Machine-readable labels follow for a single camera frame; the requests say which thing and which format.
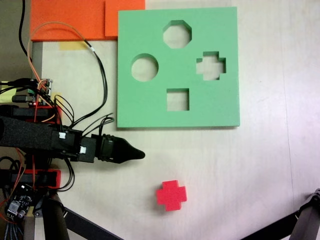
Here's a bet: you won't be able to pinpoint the orange wire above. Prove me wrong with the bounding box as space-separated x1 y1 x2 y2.
27 21 95 87

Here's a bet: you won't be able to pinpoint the black wrist wire loops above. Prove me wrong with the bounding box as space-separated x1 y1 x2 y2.
82 112 115 138

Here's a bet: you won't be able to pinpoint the black and red table clamp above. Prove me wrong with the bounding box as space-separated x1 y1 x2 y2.
0 168 62 189
0 104 63 124

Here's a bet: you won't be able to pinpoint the large orange foam slab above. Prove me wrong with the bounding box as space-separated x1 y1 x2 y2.
29 0 119 42

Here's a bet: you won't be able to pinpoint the black tripod brace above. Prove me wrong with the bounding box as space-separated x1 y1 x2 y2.
239 211 300 240
63 206 126 240

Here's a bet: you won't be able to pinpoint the green shape sorting board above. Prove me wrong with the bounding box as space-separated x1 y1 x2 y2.
116 6 241 130

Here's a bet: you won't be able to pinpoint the circuit board with connectors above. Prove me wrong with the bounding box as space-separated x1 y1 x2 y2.
27 77 55 107

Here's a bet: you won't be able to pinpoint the black circuit board with capacitors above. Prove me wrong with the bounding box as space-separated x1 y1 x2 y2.
4 183 35 224

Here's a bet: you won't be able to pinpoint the yellow tape strip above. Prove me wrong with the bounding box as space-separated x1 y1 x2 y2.
58 41 88 51

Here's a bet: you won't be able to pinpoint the red cross columnar block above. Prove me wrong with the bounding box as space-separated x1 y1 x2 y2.
156 179 188 212

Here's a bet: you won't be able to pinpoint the black tripod leg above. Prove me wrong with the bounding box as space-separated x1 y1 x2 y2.
288 187 320 240
41 196 70 240

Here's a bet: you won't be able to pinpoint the braided black white cable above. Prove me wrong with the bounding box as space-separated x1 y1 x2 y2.
0 219 22 240

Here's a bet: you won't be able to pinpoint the long black wire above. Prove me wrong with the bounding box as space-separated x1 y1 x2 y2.
72 39 109 126

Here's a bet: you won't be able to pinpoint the black power cable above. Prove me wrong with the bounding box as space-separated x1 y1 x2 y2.
18 0 35 62

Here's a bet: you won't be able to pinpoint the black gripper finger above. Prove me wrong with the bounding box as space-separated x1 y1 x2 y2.
117 152 138 165
117 136 146 161

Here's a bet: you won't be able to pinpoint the black USB plug cable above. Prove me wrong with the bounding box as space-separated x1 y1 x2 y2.
0 92 30 103

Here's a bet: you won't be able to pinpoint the yellow sticky note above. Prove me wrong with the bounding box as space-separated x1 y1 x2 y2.
0 84 16 103

